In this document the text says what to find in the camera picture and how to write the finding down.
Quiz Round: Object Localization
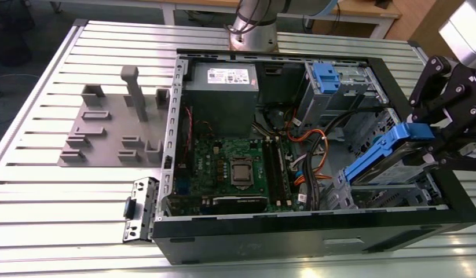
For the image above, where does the wooden cabinet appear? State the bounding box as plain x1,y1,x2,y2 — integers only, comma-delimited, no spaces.
384,0,467,58

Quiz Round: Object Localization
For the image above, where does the thin red wire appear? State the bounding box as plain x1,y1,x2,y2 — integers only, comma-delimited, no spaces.
185,105,196,163

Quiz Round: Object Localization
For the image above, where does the hard disk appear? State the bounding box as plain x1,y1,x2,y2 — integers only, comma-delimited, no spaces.
344,123,435,186

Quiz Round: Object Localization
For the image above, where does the grey metal drive cage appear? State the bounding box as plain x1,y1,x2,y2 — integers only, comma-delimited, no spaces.
297,60,389,125

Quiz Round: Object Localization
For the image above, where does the wooden desk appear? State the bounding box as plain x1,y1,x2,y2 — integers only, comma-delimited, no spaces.
303,0,404,40

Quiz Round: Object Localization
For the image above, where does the metal expansion slot bracket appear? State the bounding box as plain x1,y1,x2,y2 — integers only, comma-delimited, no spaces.
121,176,160,243

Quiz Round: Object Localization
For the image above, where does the orange wire bundle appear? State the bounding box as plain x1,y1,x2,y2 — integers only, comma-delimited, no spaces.
288,130,333,186

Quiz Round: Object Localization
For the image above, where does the silver CPU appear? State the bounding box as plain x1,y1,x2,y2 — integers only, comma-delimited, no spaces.
231,165,253,185

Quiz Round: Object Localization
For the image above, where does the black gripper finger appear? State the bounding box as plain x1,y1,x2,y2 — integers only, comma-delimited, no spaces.
405,54,476,127
425,130,476,171

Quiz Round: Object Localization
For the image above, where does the grey parts rack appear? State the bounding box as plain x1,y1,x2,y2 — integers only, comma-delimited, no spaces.
56,65,172,169

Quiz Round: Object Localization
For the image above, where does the black graphics card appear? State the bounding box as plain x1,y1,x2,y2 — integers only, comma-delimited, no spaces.
164,194,269,217

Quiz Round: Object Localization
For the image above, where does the thick black cable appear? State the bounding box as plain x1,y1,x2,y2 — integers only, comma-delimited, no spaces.
303,105,381,211

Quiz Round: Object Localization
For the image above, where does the green motherboard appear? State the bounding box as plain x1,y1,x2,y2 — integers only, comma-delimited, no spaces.
173,137,307,215

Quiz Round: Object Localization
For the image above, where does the black PC case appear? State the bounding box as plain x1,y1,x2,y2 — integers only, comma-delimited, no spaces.
152,47,476,265

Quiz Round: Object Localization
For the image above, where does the white desk frame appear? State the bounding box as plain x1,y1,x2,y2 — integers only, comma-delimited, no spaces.
48,0,239,27

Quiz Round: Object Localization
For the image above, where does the black office chair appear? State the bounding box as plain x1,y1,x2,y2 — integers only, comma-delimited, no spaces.
0,0,35,67

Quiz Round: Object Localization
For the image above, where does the blue drive cage latch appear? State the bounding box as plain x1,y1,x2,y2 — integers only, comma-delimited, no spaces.
311,63,339,95

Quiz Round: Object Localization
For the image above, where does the metal disk bay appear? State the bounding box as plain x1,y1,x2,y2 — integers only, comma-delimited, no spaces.
329,167,443,209

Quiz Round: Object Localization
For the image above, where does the black RAM stick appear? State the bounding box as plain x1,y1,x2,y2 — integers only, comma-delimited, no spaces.
273,136,293,204

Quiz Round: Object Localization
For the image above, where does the grey power supply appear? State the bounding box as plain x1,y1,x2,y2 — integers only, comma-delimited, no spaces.
183,62,260,138

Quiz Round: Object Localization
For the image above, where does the CPU socket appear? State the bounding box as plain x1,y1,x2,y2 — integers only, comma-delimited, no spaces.
228,158,259,191

